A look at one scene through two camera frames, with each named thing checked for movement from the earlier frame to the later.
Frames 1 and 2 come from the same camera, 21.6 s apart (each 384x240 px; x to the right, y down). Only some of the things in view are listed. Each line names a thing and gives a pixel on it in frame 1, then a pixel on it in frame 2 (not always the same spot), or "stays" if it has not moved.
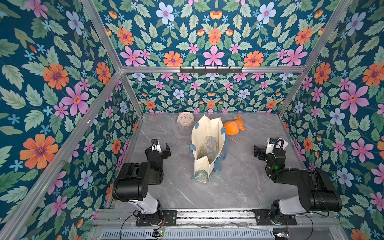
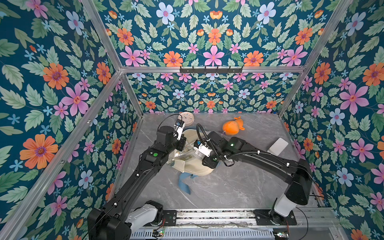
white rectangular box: (284, 145) stays
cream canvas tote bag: (203, 126) → (186, 159)
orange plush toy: (232, 127) stays
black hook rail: (211, 70) stays
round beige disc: (185, 119) stays
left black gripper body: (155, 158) → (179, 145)
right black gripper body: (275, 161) → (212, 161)
